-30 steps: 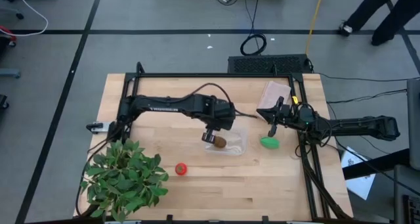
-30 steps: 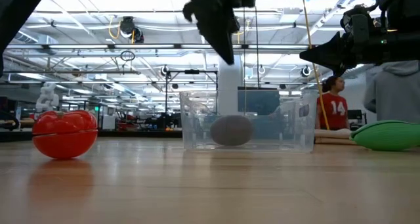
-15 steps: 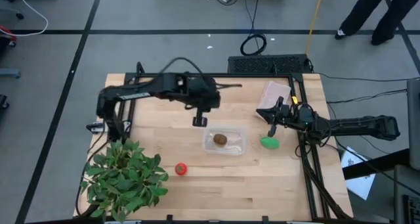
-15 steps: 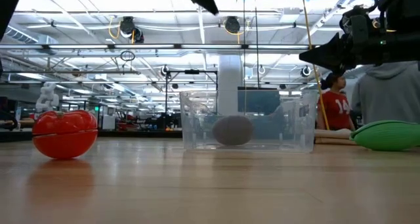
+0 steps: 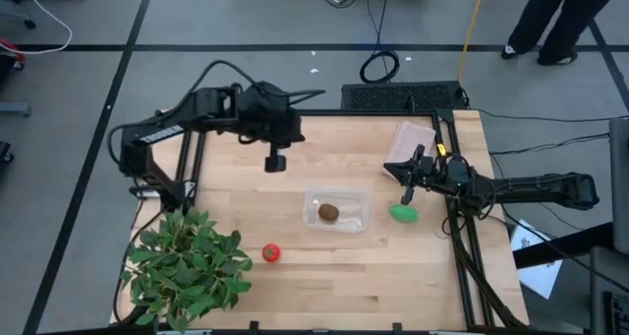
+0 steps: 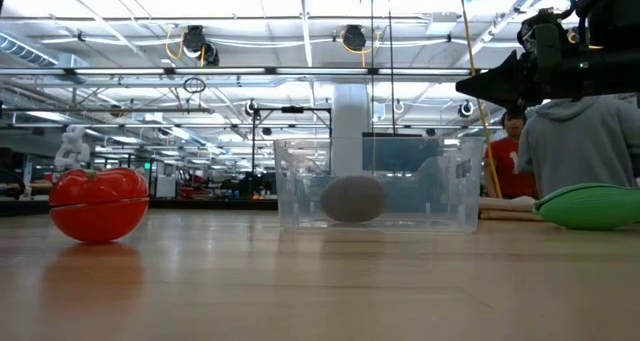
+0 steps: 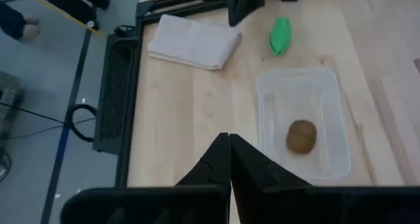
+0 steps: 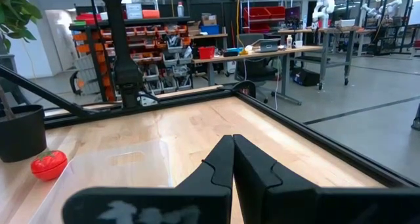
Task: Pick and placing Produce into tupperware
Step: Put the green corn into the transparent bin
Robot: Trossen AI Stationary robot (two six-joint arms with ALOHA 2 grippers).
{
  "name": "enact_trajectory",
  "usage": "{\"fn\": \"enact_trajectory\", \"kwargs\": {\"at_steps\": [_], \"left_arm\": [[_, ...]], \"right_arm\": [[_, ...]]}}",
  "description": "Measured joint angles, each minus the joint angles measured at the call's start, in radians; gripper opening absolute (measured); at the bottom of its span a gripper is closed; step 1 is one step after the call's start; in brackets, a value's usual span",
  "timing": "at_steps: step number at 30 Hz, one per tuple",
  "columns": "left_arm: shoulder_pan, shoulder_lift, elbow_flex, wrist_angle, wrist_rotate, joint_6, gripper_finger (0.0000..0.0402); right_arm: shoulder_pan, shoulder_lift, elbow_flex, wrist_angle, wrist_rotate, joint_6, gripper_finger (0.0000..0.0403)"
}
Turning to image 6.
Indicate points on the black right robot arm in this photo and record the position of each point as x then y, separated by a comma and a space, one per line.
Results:
617, 11

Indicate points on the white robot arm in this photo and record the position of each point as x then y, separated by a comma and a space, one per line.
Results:
72, 148

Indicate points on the person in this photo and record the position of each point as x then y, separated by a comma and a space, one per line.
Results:
510, 166
580, 141

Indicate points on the white building column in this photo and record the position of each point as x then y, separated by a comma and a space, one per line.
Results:
350, 116

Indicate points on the brown kiwi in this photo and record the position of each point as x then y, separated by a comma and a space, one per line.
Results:
353, 199

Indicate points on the clear plastic container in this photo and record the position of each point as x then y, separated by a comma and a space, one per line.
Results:
300, 216

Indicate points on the green ribbed toy vegetable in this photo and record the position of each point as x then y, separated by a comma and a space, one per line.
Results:
590, 208

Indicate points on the dark monitor screen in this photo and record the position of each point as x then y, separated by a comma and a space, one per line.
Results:
400, 153

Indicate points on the folded beige cloth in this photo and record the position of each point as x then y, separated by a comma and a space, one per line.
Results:
505, 208

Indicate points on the black metal stand frame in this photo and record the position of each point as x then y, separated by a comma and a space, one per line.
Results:
254, 141

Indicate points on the red toy tomato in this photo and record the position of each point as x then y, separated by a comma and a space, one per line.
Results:
99, 211

